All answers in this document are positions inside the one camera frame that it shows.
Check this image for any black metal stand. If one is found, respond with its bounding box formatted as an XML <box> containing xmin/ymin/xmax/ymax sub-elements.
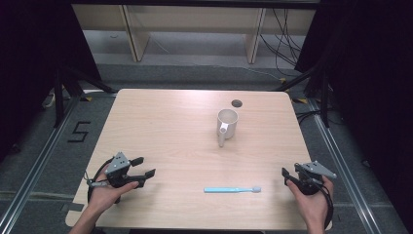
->
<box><xmin>275</xmin><ymin>61</ymin><xmax>333</xmax><ymax>129</ymax></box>
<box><xmin>53</xmin><ymin>65</ymin><xmax>117</xmax><ymax>129</ymax></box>

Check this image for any black curtain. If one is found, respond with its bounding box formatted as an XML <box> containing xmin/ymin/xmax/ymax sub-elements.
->
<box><xmin>0</xmin><ymin>0</ymin><xmax>102</xmax><ymax>164</ymax></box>
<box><xmin>294</xmin><ymin>0</ymin><xmax>413</xmax><ymax>232</ymax></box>

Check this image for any metal floor rail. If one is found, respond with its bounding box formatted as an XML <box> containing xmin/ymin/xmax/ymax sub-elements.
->
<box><xmin>306</xmin><ymin>97</ymin><xmax>384</xmax><ymax>234</ymax></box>
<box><xmin>0</xmin><ymin>93</ymin><xmax>82</xmax><ymax>234</ymax></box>

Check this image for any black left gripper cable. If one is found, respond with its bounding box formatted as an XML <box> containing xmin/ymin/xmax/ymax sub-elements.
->
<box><xmin>86</xmin><ymin>157</ymin><xmax>115</xmax><ymax>205</ymax></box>

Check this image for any silver cable plug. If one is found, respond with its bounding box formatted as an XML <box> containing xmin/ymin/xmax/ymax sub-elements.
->
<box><xmin>85</xmin><ymin>172</ymin><xmax>110</xmax><ymax>189</ymax></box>

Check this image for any white strap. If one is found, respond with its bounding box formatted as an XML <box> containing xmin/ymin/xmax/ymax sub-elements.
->
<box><xmin>41</xmin><ymin>92</ymin><xmax>56</xmax><ymax>109</ymax></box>

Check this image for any white cup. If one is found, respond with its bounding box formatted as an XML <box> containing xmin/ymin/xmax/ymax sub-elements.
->
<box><xmin>215</xmin><ymin>108</ymin><xmax>240</xmax><ymax>148</ymax></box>

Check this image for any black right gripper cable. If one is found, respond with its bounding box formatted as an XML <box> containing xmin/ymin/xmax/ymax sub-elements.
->
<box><xmin>319</xmin><ymin>183</ymin><xmax>335</xmax><ymax>230</ymax></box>

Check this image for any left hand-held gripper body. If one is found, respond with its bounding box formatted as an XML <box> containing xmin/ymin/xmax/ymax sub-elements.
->
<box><xmin>104</xmin><ymin>151</ymin><xmax>132</xmax><ymax>189</ymax></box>

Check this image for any person's left hand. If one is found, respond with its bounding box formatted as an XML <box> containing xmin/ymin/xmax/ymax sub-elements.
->
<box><xmin>87</xmin><ymin>171</ymin><xmax>140</xmax><ymax>216</ymax></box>

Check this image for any light blue toothbrush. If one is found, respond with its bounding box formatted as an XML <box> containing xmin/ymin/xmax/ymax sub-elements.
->
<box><xmin>203</xmin><ymin>185</ymin><xmax>263</xmax><ymax>194</ymax></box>

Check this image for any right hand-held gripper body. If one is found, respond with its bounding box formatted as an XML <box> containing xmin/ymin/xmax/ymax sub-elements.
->
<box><xmin>293</xmin><ymin>160</ymin><xmax>338</xmax><ymax>196</ymax></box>

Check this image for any black floor cable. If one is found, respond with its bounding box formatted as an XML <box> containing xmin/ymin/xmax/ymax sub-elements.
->
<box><xmin>294</xmin><ymin>108</ymin><xmax>326</xmax><ymax>126</ymax></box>

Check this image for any person's right hand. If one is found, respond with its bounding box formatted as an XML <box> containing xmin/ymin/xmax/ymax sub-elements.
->
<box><xmin>285</xmin><ymin>178</ymin><xmax>335</xmax><ymax>226</ymax></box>

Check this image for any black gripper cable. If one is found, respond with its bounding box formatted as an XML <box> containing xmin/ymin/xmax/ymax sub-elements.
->
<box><xmin>86</xmin><ymin>157</ymin><xmax>115</xmax><ymax>205</ymax></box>
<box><xmin>319</xmin><ymin>183</ymin><xmax>335</xmax><ymax>230</ymax></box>

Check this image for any dark tape strip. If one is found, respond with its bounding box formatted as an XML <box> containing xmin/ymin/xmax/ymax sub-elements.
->
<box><xmin>60</xmin><ymin>202</ymin><xmax>85</xmax><ymax>214</ymax></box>

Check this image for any bundle of black cables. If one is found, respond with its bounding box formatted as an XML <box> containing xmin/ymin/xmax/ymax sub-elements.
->
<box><xmin>258</xmin><ymin>7</ymin><xmax>304</xmax><ymax>78</ymax></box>

